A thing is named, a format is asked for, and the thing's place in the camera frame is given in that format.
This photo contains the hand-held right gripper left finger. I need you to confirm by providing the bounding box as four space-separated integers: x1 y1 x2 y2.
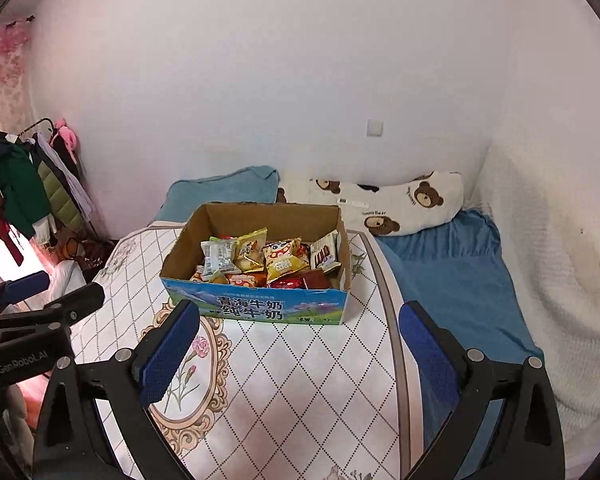
32 299 202 480

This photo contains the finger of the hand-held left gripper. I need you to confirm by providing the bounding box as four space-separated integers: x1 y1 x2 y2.
0 270 51 316
0 282 106 341

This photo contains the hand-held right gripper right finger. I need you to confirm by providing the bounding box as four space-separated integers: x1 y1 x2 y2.
398 301 566 480

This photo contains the printed cardboard box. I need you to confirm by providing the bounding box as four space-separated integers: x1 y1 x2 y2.
160 202 353 326

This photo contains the white wafer packet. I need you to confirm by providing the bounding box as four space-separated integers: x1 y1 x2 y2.
310 230 341 271

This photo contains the brown bag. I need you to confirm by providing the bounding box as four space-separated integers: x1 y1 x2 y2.
60 235 116 273

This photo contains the blue bed sheet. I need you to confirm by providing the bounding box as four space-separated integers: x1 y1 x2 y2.
375 207 546 461

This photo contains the olive puffer vest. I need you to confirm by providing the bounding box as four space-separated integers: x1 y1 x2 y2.
36 157 88 233

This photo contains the dark green jacket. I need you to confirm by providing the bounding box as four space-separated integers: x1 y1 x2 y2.
0 135 53 238

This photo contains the white grey snack packet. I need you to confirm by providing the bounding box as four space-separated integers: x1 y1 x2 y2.
201 237 238 276

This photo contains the yellow pastry snack packet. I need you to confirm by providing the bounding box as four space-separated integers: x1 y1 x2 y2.
232 227 269 273

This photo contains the dark red snack packet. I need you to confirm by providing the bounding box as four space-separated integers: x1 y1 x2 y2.
300 267 333 291

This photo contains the yellow cartoon snack packet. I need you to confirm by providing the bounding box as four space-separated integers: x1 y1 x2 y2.
262 238 311 281

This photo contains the white fleece blanket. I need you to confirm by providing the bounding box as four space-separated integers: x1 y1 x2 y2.
470 135 600 461

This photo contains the pink plush toy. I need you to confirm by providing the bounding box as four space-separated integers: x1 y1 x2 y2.
52 119 81 153

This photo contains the black clothes rack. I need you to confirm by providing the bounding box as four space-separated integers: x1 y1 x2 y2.
0 117 101 266

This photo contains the bear print pillow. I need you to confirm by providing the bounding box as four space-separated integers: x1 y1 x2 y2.
280 170 466 238

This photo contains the light blue towel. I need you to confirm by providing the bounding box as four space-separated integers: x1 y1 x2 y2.
152 165 281 223

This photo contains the pink floral curtain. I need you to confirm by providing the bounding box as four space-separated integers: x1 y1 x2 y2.
0 22 36 281

